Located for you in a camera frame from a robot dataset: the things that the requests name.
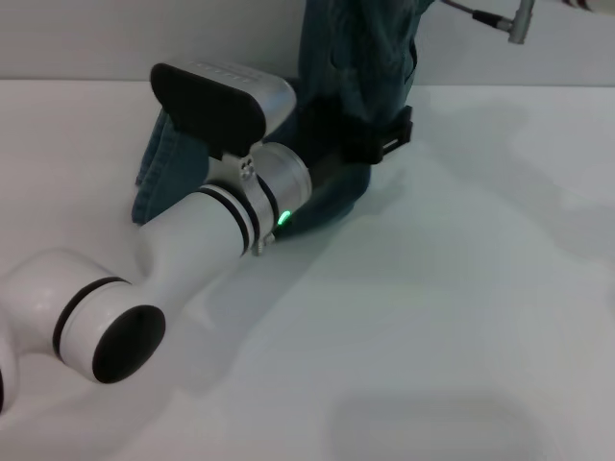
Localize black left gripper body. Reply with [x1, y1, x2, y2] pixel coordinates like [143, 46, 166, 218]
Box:
[306, 143, 374, 192]

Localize blue denim shorts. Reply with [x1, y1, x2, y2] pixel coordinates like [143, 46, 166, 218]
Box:
[132, 0, 436, 240]

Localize silver camera mount bracket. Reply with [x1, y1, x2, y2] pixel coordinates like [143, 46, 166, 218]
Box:
[209, 142, 279, 252]

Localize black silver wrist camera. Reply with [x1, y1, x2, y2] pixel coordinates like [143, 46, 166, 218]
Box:
[149, 61, 298, 163]

